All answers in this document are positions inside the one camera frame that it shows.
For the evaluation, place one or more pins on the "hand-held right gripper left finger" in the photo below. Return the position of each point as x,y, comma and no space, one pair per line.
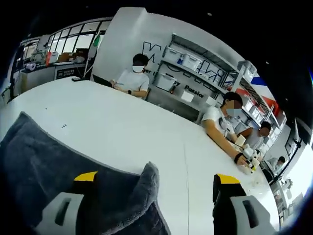
71,213

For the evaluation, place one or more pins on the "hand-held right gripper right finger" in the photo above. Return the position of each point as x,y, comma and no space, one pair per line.
234,213

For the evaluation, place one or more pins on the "grey towel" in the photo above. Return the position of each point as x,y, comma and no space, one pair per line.
36,159

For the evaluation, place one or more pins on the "small cream box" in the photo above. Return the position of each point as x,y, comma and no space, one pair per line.
239,141

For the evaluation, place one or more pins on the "white table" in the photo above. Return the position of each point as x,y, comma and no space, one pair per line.
122,122

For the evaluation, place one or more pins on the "small black object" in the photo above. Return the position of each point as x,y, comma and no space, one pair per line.
75,78

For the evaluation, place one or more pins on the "black laptop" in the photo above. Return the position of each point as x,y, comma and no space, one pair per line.
102,80

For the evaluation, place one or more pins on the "black cabinet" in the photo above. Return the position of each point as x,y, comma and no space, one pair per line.
64,74

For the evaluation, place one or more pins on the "orange container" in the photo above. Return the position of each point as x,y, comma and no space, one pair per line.
51,58

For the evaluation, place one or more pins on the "cardboard box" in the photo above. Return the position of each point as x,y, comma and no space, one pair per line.
67,56

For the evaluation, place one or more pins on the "group of white storage boxes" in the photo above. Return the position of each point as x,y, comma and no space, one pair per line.
189,61

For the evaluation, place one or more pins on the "metal shelf rack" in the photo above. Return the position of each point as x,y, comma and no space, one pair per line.
207,52

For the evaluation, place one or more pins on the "green flag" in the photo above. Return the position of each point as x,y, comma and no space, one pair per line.
97,40

